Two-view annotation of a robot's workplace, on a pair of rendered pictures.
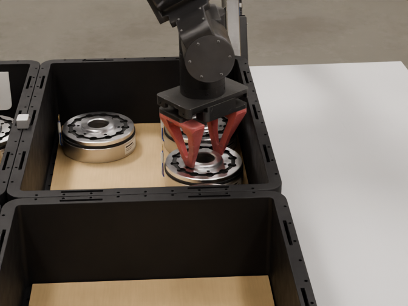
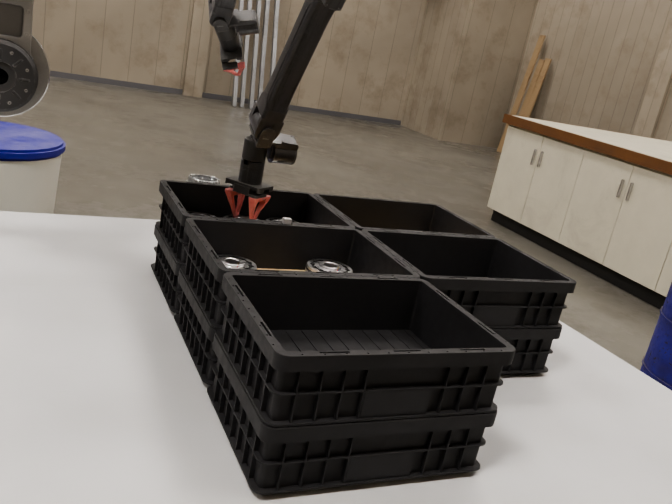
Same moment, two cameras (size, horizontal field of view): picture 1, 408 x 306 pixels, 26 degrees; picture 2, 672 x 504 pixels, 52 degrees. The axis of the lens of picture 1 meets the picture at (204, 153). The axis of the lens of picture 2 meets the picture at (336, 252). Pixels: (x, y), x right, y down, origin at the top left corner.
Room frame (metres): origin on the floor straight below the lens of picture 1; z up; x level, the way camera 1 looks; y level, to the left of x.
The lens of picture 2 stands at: (1.45, 1.60, 1.33)
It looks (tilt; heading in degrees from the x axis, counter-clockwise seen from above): 17 degrees down; 247
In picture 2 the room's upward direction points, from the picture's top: 11 degrees clockwise
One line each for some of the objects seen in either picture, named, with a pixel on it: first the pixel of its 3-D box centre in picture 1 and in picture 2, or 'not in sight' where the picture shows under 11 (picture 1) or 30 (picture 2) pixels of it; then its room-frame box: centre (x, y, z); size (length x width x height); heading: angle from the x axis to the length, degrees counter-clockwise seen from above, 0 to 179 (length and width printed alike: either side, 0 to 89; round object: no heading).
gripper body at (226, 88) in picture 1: (202, 76); (251, 174); (1.02, 0.00, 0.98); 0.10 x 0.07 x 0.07; 131
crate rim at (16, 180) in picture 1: (145, 122); (255, 207); (1.02, 0.07, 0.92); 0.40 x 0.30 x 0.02; 4
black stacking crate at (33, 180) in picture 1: (146, 158); (251, 228); (1.02, 0.07, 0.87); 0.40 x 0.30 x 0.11; 4
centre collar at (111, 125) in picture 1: (98, 125); not in sight; (1.12, 0.15, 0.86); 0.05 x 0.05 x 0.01
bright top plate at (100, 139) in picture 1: (98, 128); not in sight; (1.12, 0.15, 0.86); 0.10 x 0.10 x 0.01
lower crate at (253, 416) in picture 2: not in sight; (345, 402); (0.98, 0.67, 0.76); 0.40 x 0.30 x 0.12; 4
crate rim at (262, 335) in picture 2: not in sight; (363, 316); (0.98, 0.67, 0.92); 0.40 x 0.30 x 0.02; 4
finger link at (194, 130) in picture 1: (196, 130); (250, 203); (1.01, 0.01, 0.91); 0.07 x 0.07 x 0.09; 41
